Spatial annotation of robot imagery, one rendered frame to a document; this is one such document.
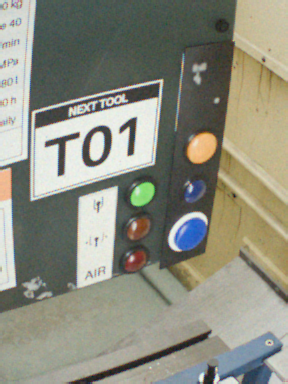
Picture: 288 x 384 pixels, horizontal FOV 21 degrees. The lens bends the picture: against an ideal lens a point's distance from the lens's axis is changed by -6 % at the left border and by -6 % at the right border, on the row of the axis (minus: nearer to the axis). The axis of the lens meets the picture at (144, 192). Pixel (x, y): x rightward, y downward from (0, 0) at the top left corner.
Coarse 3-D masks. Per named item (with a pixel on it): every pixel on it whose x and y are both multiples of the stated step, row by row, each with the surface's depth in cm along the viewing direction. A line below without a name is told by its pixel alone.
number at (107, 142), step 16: (128, 112) 55; (144, 112) 55; (96, 128) 54; (112, 128) 55; (128, 128) 55; (144, 128) 56; (80, 144) 54; (96, 144) 55; (112, 144) 55; (128, 144) 56; (144, 144) 57; (80, 160) 55; (96, 160) 55; (112, 160) 56; (128, 160) 57; (80, 176) 55
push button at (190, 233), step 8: (184, 224) 63; (192, 224) 64; (200, 224) 64; (176, 232) 64; (184, 232) 64; (192, 232) 64; (200, 232) 65; (176, 240) 64; (184, 240) 64; (192, 240) 65; (200, 240) 65; (184, 248) 65; (192, 248) 65
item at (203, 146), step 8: (200, 136) 59; (208, 136) 59; (192, 144) 59; (200, 144) 59; (208, 144) 60; (216, 144) 60; (192, 152) 59; (200, 152) 60; (208, 152) 60; (192, 160) 60; (200, 160) 60
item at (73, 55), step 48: (48, 0) 46; (96, 0) 48; (144, 0) 50; (192, 0) 52; (48, 48) 48; (96, 48) 50; (144, 48) 52; (48, 96) 50; (48, 240) 57; (144, 240) 63; (48, 288) 60
